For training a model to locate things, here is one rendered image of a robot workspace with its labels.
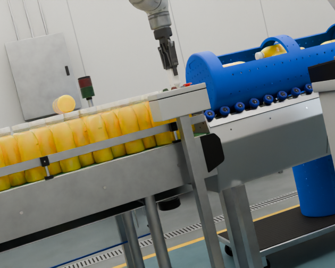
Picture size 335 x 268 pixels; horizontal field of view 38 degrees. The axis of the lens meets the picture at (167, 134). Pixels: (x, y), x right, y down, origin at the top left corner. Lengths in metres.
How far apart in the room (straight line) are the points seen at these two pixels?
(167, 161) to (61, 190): 0.41
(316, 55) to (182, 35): 3.60
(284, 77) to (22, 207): 1.24
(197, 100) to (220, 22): 4.26
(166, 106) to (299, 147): 0.80
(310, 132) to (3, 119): 3.74
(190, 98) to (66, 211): 0.60
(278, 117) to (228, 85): 0.28
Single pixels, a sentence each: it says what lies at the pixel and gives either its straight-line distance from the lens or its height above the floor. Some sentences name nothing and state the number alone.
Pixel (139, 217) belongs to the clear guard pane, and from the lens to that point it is 2.39.
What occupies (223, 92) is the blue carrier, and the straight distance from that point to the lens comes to 2.09.
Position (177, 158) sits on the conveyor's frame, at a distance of 1.89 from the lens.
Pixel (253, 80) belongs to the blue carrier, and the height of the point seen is 1.06.
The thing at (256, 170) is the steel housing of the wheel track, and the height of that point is 0.67.
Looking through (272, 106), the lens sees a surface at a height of 0.93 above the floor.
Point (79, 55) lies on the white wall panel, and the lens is 5.52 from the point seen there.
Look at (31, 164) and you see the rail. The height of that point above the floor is 0.97.
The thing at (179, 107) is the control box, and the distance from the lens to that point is 1.78.
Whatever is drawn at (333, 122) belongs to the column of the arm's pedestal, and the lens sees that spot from 1.99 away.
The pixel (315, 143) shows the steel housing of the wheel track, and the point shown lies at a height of 0.71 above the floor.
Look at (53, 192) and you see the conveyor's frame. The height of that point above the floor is 0.85.
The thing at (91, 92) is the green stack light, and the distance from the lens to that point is 2.37.
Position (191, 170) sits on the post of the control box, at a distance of 1.84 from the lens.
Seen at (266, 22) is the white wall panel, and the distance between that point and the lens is 6.30.
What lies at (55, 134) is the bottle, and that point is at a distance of 1.81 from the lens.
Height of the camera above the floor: 1.10
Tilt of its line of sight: 5 degrees down
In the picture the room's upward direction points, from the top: 14 degrees counter-clockwise
